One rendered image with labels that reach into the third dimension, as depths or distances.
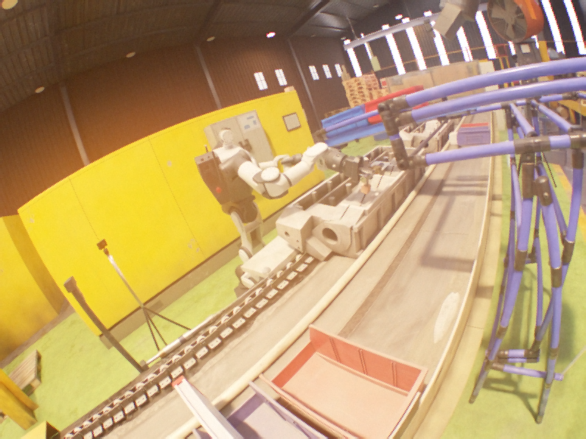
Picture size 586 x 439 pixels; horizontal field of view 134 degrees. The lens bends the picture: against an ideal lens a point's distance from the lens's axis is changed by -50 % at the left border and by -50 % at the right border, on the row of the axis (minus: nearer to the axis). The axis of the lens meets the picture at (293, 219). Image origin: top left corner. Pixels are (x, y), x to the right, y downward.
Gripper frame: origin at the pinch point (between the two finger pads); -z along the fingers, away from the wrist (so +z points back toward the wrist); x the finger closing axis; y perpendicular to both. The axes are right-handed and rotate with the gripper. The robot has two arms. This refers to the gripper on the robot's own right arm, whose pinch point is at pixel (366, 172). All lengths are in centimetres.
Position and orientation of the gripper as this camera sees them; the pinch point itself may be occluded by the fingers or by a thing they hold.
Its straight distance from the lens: 106.4
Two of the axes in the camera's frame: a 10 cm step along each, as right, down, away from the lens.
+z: -7.5, -4.1, 5.2
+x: 0.2, 7.7, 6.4
